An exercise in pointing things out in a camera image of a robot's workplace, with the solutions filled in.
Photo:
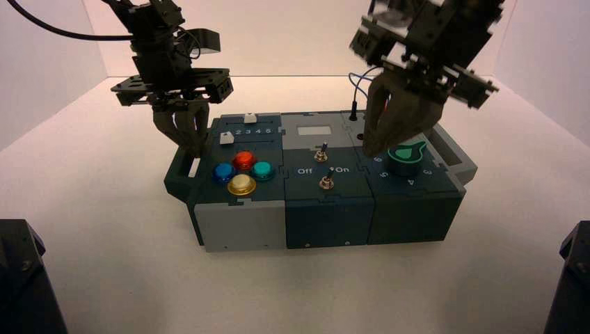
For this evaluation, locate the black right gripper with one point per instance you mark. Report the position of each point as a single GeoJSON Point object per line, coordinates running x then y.
{"type": "Point", "coordinates": [428, 64]}

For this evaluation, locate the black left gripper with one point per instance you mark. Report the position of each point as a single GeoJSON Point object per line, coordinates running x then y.
{"type": "Point", "coordinates": [170, 78]}

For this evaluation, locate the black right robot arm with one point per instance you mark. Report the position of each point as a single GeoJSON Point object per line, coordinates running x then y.
{"type": "Point", "coordinates": [461, 18]}

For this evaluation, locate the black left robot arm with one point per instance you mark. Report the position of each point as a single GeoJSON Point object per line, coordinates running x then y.
{"type": "Point", "coordinates": [152, 23]}

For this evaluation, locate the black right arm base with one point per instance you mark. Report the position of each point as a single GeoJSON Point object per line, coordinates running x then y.
{"type": "Point", "coordinates": [571, 286]}

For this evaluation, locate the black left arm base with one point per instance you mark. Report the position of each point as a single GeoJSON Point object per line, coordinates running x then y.
{"type": "Point", "coordinates": [23, 286]}

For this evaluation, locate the green rotary knob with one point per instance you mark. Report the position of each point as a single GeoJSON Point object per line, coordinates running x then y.
{"type": "Point", "coordinates": [405, 159]}

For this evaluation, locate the white slider knob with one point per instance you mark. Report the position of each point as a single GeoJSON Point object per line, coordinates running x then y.
{"type": "Point", "coordinates": [249, 118]}
{"type": "Point", "coordinates": [226, 138]}

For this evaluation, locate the blue push button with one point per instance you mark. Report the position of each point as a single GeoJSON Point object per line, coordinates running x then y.
{"type": "Point", "coordinates": [223, 172]}

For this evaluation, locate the red push button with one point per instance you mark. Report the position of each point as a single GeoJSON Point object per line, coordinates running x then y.
{"type": "Point", "coordinates": [244, 160]}

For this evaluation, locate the white display window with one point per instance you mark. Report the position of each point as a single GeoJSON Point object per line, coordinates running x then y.
{"type": "Point", "coordinates": [314, 131]}

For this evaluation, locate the yellow push button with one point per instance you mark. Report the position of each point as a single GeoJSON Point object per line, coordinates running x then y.
{"type": "Point", "coordinates": [241, 185]}

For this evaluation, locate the teal push button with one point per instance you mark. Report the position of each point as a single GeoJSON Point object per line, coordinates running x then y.
{"type": "Point", "coordinates": [262, 170]}

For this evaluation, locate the teal and grey control box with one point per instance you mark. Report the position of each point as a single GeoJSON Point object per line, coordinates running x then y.
{"type": "Point", "coordinates": [322, 221]}

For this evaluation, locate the metal toggle switch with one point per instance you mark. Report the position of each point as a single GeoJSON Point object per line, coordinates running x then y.
{"type": "Point", "coordinates": [321, 153]}
{"type": "Point", "coordinates": [327, 180]}

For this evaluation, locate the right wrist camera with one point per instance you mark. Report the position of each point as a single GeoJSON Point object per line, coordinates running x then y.
{"type": "Point", "coordinates": [368, 41]}

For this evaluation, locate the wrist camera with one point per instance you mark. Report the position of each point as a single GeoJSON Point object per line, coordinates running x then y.
{"type": "Point", "coordinates": [205, 40]}
{"type": "Point", "coordinates": [368, 41]}

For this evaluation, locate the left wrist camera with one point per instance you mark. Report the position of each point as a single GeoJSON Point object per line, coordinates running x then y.
{"type": "Point", "coordinates": [205, 40]}

